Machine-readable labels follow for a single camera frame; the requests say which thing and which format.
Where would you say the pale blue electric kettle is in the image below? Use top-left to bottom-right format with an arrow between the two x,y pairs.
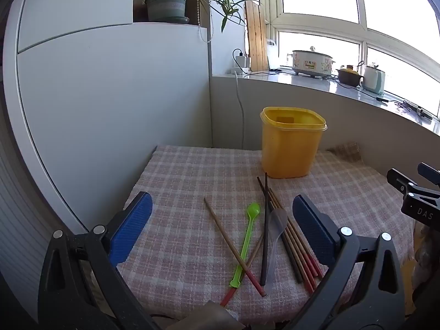
361,62 -> 386,95

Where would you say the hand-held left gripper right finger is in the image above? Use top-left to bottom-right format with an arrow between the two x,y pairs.
285,194 -> 413,330

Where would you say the green plastic spoon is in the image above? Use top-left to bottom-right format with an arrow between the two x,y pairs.
229,203 -> 261,288

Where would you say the floral white slow cooker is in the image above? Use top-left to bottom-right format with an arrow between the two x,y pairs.
291,45 -> 336,78

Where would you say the white blind cord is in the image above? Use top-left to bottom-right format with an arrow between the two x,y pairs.
197,0 -> 213,44

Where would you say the dark brown chopstick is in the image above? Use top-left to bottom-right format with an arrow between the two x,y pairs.
257,177 -> 303,283

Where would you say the wooden board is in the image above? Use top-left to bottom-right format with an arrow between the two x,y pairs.
244,1 -> 269,71

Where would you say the pink plaid cloth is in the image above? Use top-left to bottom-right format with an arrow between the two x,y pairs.
115,144 -> 415,320

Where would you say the brown ceramic pot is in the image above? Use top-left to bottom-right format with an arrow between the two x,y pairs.
336,65 -> 364,87

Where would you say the white power cable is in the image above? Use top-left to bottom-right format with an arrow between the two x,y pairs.
234,70 -> 245,148

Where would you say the black cable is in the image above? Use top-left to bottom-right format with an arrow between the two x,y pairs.
376,96 -> 434,121

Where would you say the white power adapter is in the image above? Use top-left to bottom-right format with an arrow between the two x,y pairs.
233,49 -> 251,69

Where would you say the yellow plastic container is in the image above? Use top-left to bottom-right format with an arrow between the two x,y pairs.
259,106 -> 327,179

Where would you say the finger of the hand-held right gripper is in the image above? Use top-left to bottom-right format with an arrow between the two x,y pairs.
387,168 -> 418,193
417,163 -> 440,188

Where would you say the white cabinet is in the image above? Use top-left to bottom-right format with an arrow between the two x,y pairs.
2,0 -> 212,320

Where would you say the clear plastic spoon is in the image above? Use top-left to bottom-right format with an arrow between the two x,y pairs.
265,208 -> 288,291

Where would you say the grey window sill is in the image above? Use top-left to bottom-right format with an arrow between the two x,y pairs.
212,70 -> 440,131

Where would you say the white window frame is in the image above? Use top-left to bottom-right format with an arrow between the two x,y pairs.
258,0 -> 440,117

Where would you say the black chopstick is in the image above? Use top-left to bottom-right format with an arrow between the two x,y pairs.
259,172 -> 269,286

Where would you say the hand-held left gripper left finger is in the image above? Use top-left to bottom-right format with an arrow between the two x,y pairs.
38,191 -> 162,330

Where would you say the potted spider plant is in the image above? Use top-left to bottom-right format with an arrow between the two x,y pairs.
136,0 -> 260,33

